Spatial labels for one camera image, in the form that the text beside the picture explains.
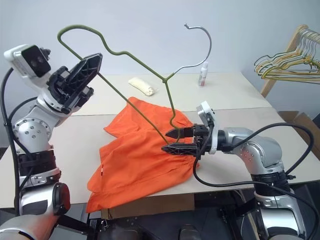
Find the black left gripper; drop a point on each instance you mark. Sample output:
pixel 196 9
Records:
pixel 57 86

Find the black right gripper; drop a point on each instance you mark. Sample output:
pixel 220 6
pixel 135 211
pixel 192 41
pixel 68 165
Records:
pixel 201 135

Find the orange shorts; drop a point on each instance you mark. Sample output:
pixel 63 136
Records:
pixel 140 170

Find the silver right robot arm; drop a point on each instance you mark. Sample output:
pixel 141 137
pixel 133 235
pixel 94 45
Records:
pixel 260 152

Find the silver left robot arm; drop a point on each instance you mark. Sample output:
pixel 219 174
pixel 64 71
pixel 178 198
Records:
pixel 30 130

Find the wooden hanger rack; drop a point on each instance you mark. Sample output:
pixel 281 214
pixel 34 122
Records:
pixel 292 40

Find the white folded cloth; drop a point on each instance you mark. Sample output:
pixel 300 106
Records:
pixel 143 86

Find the small white spray bottle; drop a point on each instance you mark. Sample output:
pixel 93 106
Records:
pixel 202 77

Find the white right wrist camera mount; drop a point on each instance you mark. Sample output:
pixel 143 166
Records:
pixel 206 110

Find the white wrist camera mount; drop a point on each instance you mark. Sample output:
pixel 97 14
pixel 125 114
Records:
pixel 206 110
pixel 27 60

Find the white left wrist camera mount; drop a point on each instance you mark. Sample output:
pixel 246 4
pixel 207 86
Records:
pixel 27 60

